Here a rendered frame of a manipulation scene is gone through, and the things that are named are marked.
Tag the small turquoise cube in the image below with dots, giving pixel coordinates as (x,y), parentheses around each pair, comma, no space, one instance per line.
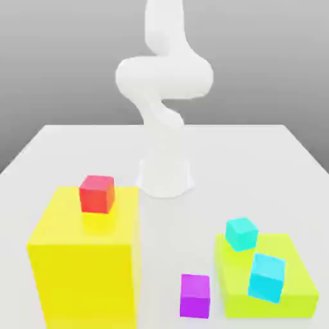
(241,235)

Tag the large lime green box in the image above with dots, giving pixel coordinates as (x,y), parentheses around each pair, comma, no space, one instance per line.
(295,288)

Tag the small red cube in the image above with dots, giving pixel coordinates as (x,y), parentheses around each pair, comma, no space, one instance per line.
(96,196)

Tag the large yellow box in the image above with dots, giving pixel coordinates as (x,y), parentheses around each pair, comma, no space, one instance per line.
(84,270)

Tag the small cyan cube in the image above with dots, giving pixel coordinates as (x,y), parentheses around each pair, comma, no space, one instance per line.
(267,280)

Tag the small purple cube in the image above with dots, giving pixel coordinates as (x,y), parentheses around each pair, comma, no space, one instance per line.
(194,296)

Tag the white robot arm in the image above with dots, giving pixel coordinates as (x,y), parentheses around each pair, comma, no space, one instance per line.
(164,77)

